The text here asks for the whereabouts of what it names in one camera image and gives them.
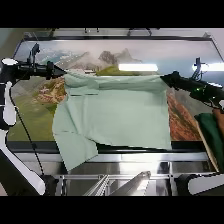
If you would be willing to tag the light green T-shirt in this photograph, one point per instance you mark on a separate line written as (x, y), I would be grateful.
(123, 116)

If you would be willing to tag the dark green garment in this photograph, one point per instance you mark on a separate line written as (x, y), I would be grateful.
(213, 136)

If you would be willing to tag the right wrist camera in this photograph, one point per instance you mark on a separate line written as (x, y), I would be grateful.
(198, 68)

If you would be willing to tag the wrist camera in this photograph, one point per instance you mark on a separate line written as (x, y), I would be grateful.
(198, 68)
(34, 51)

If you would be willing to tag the beige garment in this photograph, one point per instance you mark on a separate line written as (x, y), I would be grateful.
(205, 141)

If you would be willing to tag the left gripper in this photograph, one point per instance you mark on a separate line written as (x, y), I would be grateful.
(51, 70)

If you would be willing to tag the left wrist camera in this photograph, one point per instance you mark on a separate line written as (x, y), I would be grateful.
(34, 51)

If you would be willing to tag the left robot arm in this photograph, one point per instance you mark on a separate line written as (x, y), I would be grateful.
(8, 111)

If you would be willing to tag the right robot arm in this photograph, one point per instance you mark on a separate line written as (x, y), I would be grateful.
(200, 90)

